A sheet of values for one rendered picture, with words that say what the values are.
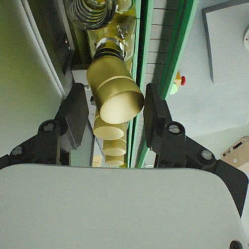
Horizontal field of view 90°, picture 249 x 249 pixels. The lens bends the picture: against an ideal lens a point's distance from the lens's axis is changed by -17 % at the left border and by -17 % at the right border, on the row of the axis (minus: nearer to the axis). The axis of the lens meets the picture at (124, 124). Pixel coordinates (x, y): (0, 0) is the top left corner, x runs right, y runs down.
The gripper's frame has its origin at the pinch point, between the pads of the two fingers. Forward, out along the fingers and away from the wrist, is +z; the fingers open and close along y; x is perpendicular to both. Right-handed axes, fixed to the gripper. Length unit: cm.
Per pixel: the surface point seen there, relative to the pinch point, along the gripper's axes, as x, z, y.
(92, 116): -36, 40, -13
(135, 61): -4.8, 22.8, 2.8
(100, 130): -4.3, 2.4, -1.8
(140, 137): -55, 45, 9
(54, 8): 6.4, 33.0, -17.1
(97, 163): -296, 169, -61
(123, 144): -9.5, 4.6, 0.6
